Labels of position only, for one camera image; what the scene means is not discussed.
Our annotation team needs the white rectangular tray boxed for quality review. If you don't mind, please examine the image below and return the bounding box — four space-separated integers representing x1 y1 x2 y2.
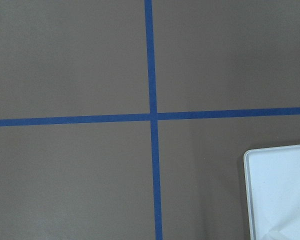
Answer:
243 144 300 240

